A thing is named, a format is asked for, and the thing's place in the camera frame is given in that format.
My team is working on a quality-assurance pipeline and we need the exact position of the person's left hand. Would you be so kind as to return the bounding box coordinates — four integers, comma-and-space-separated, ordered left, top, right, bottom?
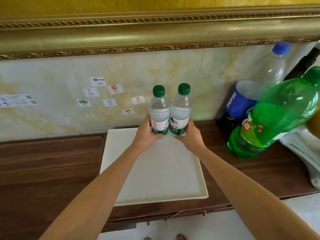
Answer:
132, 113, 166, 154

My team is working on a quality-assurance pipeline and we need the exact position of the person's right hand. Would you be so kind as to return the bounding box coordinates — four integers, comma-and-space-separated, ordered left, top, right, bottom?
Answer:
174, 118, 207, 155

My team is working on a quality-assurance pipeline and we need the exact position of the green cap water bottle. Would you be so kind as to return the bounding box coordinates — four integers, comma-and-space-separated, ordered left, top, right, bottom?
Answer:
149, 85, 171, 140
169, 83, 192, 137

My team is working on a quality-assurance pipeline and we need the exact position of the person's left forearm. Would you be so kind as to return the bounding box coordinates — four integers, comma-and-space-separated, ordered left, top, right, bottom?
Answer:
39, 145, 150, 240

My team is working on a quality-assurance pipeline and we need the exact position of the person's right forearm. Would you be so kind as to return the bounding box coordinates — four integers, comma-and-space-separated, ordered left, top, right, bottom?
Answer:
197, 147, 320, 240

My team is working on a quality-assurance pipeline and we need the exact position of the white square tray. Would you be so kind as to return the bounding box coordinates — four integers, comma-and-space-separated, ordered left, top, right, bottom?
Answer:
99, 127, 209, 207

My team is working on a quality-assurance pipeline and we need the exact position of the group of picture cards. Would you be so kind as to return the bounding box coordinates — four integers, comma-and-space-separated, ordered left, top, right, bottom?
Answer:
77, 77, 146, 116

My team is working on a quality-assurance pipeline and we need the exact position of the blue label cola bottle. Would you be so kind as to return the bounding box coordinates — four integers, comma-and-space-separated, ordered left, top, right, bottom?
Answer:
217, 42, 292, 134

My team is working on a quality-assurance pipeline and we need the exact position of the large green soda bottle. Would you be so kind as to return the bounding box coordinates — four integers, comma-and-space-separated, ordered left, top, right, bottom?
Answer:
227, 66, 320, 159

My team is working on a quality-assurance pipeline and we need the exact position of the white curved stand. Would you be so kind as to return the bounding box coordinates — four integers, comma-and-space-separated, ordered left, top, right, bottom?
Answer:
278, 124, 320, 190

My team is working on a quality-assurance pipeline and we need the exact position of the dark wooden cabinet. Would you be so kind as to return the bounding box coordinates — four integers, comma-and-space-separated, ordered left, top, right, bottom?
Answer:
0, 119, 320, 234

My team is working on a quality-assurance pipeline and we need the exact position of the white printed label sheet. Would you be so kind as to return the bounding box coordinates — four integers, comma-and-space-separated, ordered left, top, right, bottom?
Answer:
0, 94, 39, 108

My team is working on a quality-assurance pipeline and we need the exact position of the ornate gold picture frame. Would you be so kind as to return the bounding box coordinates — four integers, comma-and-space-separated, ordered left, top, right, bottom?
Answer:
0, 5, 320, 60

